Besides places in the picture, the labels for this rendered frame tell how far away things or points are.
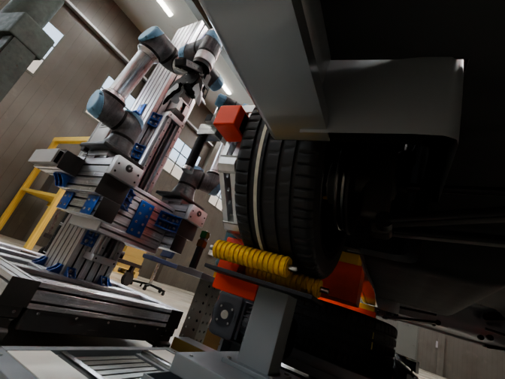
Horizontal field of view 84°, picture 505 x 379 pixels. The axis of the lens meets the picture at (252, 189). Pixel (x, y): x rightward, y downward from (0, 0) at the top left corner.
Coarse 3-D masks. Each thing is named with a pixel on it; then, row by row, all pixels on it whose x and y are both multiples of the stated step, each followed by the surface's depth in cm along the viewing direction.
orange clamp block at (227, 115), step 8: (224, 112) 82; (232, 112) 80; (240, 112) 80; (216, 120) 81; (224, 120) 80; (232, 120) 78; (240, 120) 81; (216, 128) 83; (224, 128) 81; (232, 128) 80; (240, 128) 81; (224, 136) 86; (232, 136) 84; (240, 136) 83
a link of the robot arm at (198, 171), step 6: (198, 168) 177; (186, 174) 174; (192, 174) 174; (198, 174) 175; (204, 174) 178; (180, 180) 173; (186, 180) 172; (192, 180) 173; (198, 180) 175; (198, 186) 177
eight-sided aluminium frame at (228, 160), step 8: (248, 112) 91; (232, 144) 88; (224, 152) 87; (232, 152) 89; (224, 160) 85; (232, 160) 84; (224, 168) 85; (232, 168) 84; (224, 176) 86; (232, 176) 85; (224, 184) 87; (232, 184) 86; (224, 192) 88; (232, 192) 86; (224, 200) 89; (232, 200) 87; (224, 208) 90; (232, 208) 93; (224, 216) 91; (232, 216) 92; (224, 224) 92; (232, 224) 90; (232, 232) 94
